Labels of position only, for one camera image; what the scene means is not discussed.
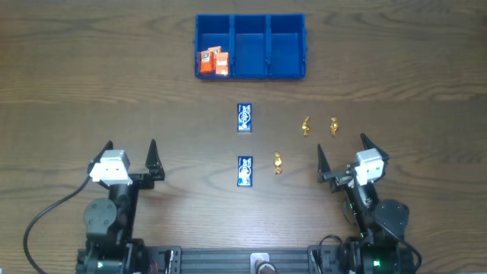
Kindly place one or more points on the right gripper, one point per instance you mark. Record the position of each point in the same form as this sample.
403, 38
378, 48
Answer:
338, 179

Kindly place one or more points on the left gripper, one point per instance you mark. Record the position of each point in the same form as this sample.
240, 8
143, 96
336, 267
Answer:
141, 181

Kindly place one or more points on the gold candy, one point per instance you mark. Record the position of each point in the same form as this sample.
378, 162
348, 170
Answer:
334, 126
277, 163
306, 126

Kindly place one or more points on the blue candy pack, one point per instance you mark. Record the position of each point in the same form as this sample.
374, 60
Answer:
244, 171
244, 118

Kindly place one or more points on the orange candy box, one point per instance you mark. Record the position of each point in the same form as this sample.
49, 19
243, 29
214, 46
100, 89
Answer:
215, 49
222, 64
206, 62

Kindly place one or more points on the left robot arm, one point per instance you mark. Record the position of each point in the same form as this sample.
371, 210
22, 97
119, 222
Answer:
121, 213

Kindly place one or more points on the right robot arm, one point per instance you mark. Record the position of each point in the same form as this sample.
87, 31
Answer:
388, 217

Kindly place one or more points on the blue tray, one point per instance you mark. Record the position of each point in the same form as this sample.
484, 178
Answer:
249, 53

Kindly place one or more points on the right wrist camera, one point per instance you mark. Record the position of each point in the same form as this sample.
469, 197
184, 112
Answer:
368, 164

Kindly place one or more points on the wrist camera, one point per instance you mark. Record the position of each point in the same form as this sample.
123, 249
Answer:
110, 167
368, 164

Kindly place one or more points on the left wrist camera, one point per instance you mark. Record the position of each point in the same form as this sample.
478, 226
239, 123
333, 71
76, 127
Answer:
110, 167

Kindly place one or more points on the mounting rail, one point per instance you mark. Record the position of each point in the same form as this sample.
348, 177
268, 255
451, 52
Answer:
220, 262

